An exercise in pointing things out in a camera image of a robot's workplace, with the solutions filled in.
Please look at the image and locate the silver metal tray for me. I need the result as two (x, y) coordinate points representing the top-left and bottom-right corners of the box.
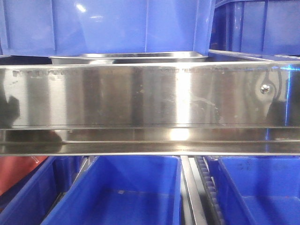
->
(50, 51), (207, 65)

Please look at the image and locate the blue bin lower centre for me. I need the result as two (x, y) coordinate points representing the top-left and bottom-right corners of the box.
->
(43, 156), (181, 225)

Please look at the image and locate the blue bin lower right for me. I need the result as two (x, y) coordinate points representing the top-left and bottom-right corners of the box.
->
(206, 156), (300, 225)

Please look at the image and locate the blue bin behind tray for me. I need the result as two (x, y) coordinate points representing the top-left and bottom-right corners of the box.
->
(0, 0), (215, 56)

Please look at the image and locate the blue bin upper right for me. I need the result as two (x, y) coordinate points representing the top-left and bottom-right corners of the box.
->
(210, 0), (300, 56)

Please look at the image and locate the blue bin lower left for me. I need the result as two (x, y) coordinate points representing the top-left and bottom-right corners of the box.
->
(0, 156), (83, 225)

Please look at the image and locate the stainless steel shelf rail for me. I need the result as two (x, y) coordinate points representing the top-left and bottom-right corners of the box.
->
(0, 61), (300, 156)

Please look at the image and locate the roller track rail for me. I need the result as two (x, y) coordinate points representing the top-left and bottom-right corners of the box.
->
(180, 156), (225, 225)

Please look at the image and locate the red frame piece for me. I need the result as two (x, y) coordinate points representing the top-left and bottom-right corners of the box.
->
(0, 156), (47, 195)

